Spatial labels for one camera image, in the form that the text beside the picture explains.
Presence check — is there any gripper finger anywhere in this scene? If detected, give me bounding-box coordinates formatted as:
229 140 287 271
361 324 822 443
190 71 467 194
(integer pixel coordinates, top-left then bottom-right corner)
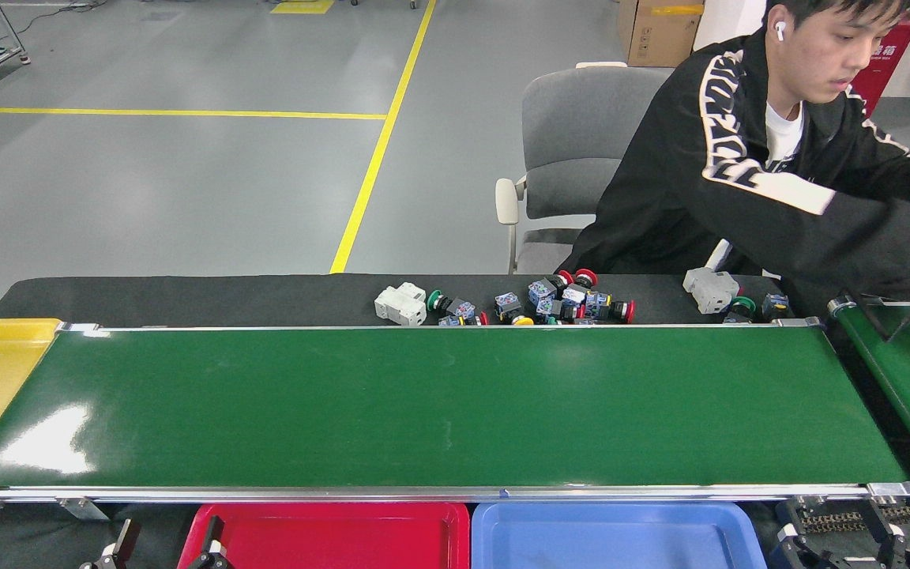
80 518 141 569
768 499 839 569
866 506 910 569
186 515 233 569

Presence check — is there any pale grey circuit breaker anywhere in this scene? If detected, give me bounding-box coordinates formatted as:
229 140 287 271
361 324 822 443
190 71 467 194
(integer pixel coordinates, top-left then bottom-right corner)
682 267 741 315

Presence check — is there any white circuit breaker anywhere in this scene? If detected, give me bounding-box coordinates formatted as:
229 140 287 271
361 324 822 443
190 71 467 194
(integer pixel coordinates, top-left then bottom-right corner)
374 282 429 327

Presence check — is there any red plastic bin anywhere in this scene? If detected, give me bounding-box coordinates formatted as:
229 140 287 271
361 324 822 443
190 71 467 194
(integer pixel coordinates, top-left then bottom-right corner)
177 502 472 569

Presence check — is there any blue plastic bin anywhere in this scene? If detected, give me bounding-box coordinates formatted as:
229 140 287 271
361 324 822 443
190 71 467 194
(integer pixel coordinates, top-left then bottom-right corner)
471 501 769 569

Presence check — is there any person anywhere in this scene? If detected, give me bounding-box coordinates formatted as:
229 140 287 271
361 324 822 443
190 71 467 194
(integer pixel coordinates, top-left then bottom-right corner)
556 0 910 314

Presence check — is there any red fire extinguisher cabinet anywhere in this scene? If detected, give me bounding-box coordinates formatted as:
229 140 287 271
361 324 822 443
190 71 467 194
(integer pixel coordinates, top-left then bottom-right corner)
848 16 910 119

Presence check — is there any grey office chair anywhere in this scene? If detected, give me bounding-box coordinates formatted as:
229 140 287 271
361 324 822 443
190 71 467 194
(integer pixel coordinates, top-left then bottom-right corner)
494 61 675 276

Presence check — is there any brown cardboard box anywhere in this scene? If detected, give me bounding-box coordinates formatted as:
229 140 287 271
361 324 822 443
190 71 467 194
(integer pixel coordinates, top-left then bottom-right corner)
617 0 705 69

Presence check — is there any conveyor drive chain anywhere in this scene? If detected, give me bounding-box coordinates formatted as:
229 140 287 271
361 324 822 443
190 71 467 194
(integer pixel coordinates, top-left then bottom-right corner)
799 503 910 535

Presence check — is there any black metal bracket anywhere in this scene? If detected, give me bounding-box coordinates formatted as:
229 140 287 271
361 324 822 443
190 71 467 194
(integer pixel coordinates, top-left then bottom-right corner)
850 286 894 342

